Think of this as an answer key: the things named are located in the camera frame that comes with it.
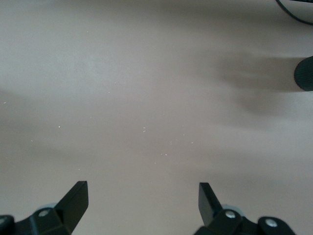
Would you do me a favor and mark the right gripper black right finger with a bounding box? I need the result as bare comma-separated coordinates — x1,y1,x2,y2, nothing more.
193,182,260,235

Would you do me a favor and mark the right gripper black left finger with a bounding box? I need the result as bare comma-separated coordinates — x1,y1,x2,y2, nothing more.
14,181,89,235

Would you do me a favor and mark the black ribbed foam cylinder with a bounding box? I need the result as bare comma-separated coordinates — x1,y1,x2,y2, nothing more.
294,55,313,93

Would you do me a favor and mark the black looped cable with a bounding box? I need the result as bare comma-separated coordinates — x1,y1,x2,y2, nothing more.
275,0,313,25

